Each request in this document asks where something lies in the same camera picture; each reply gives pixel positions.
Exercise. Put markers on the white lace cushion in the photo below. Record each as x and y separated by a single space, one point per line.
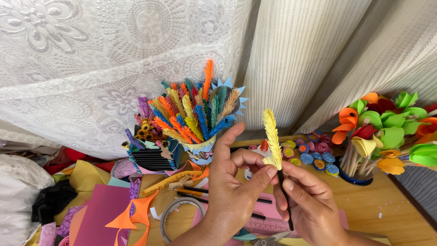
17 191

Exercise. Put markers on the clear tape roll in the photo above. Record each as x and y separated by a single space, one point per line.
164 218

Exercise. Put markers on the purple patterned paper strip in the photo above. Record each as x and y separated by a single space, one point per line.
135 191

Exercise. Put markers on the black ribbed paper box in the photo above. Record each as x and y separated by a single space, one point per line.
152 160

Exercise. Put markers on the teal paper piece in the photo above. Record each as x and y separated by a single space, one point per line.
244 235

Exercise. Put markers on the blue paper cup vase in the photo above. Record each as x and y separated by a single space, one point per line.
201 153

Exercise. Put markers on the magenta paper sheet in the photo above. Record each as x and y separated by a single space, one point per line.
102 211

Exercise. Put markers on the round purple patterned paper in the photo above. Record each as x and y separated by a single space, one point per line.
123 168

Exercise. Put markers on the pink plastic ruler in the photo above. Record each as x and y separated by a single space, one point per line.
266 227

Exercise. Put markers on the yellow paper sheet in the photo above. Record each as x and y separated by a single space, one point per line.
85 177

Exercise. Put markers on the grey scissors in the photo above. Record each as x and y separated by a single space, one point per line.
273 239

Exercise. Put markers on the pink paper sheet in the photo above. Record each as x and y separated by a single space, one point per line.
264 209

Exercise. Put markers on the red cloth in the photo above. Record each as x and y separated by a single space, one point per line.
73 157

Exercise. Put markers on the yellow fringed paper spike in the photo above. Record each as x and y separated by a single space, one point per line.
271 136

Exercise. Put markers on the person's left hand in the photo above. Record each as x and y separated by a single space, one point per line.
227 191

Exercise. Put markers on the long yellow fringed paper strip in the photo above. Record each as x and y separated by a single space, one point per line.
164 186

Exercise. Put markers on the white paper scrap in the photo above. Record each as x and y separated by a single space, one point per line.
155 213

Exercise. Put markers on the pile of lilac patterned papers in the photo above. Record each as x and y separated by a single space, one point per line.
65 225

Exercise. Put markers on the bunch of colourful fringed stems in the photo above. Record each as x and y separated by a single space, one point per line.
191 112

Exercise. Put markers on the dark blue flower vase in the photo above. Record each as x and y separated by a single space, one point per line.
355 179

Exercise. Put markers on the white glue bottle orange cap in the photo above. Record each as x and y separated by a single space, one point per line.
264 145

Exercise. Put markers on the blue sun-shaped paper cutout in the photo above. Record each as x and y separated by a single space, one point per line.
239 99

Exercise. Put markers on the person's right hand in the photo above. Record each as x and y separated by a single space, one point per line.
314 211

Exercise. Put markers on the white lace curtain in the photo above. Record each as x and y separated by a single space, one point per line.
102 51

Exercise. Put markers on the beige paper cutout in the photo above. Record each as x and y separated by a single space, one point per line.
181 182

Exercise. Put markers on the small orange paper scrap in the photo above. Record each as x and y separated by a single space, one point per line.
196 167

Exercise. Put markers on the bunch of small paper sunflowers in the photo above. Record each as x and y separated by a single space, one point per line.
148 131

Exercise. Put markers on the bouquet of rolled paper flowers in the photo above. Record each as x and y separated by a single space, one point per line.
389 123

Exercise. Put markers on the yellow pencil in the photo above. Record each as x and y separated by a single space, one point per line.
189 192

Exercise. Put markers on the orange paper cutout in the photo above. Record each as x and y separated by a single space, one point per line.
140 211

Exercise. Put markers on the black cloth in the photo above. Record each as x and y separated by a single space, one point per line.
51 201

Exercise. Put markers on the purple fringed paper stem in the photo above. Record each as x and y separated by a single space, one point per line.
133 140

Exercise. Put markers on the thin black stick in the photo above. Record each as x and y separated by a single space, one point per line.
285 201
191 197
194 188

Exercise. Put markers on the group of quilled paper flowers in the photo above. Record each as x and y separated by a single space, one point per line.
319 164

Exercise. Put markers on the cream striped curtain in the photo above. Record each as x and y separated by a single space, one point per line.
324 51

